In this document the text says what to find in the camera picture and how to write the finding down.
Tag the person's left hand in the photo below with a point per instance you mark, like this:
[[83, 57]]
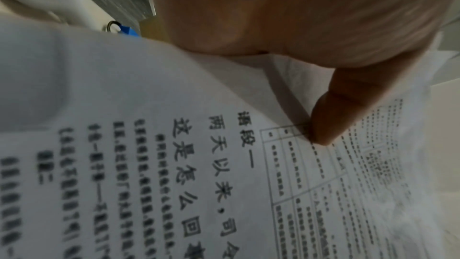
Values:
[[287, 10]]

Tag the printed paper bundle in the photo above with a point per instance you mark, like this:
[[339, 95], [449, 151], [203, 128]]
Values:
[[143, 110]]

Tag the blue power bank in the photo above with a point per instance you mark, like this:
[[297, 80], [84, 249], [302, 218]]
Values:
[[129, 31]]

